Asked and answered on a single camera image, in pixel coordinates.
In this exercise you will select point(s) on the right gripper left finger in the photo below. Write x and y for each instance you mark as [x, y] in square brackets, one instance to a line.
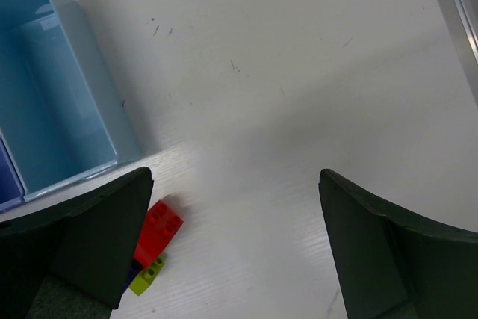
[71, 260]

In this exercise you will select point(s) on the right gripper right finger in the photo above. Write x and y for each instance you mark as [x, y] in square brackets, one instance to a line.
[392, 262]

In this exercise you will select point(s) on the purple lego plate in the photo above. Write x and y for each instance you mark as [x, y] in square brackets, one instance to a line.
[135, 268]

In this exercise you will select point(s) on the long green lego brick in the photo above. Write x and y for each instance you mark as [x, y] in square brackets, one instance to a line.
[145, 278]

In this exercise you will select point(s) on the red flower lego brick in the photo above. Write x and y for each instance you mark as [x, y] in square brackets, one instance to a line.
[160, 226]

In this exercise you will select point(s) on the blue purple container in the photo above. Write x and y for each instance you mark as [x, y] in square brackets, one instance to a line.
[12, 189]

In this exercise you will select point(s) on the light blue container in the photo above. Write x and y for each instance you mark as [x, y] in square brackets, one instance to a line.
[61, 115]

